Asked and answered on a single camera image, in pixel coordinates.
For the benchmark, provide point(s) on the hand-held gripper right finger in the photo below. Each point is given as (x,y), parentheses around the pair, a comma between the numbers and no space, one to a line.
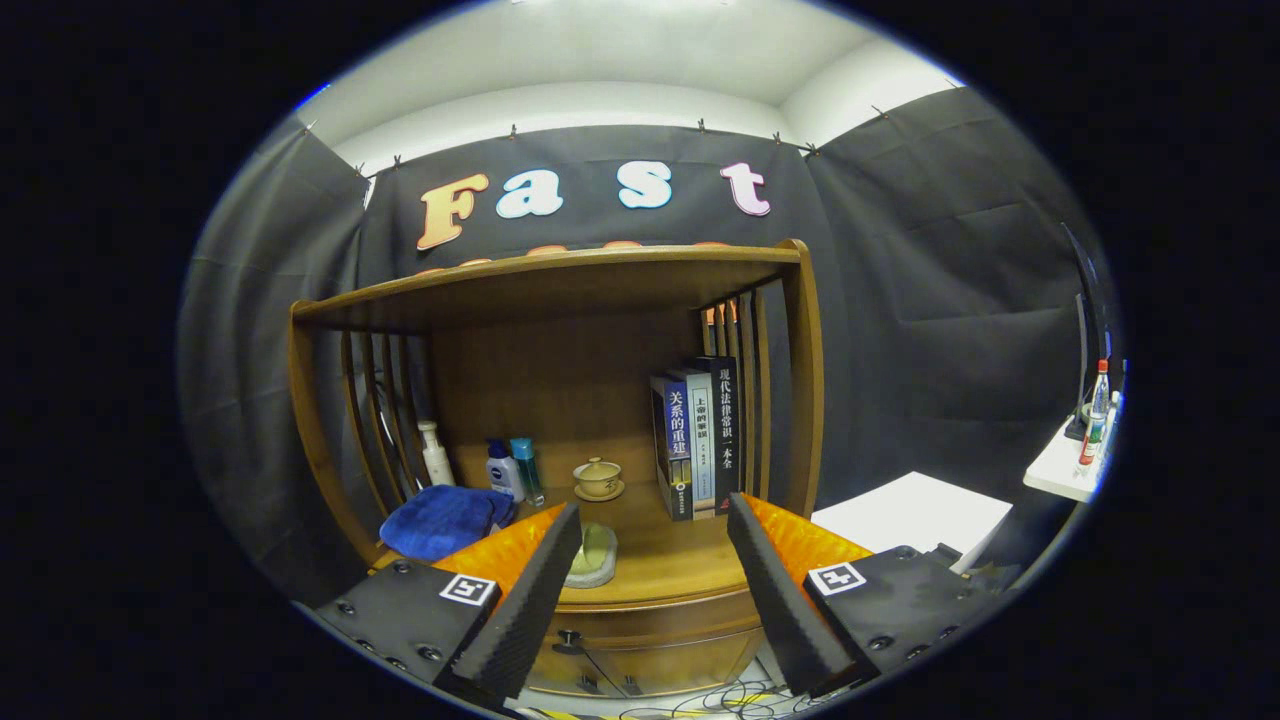
(775,600)

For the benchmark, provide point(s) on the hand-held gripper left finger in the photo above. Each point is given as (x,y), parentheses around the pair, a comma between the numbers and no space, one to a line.
(530,610)

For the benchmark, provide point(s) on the green brush with white base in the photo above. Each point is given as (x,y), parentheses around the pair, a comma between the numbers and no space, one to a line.
(595,555)

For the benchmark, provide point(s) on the wooden countertop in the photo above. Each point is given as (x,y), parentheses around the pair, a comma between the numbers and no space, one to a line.
(660,555)

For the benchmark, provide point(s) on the white drawer cabinet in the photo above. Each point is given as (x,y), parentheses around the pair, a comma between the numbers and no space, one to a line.
(910,510)

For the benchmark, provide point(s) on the wooden cabinet with slatted shelf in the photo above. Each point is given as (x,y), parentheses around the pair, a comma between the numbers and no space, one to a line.
(560,290)

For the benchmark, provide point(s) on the blue towel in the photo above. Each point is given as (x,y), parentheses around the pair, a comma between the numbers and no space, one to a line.
(440,520)

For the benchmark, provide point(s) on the white bottle with blue cap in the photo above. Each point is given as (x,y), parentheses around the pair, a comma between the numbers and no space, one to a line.
(505,478)

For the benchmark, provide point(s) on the teal bottle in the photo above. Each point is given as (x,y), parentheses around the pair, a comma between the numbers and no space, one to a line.
(527,470)

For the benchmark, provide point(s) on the beige lidded tea cup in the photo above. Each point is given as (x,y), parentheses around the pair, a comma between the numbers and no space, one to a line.
(598,478)

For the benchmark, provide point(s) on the white pump bottle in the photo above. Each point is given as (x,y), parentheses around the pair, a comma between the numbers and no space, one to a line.
(437,465)

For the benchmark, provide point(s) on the black spine book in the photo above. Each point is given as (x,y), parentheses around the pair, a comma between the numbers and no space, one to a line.
(727,430)

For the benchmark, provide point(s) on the white round side table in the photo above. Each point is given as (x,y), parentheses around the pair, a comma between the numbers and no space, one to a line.
(1055,465)

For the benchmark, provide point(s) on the red label water bottle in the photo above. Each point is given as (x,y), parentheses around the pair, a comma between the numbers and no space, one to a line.
(1095,420)

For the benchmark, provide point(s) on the green label water bottle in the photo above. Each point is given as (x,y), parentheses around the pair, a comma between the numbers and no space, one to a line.
(1110,430)

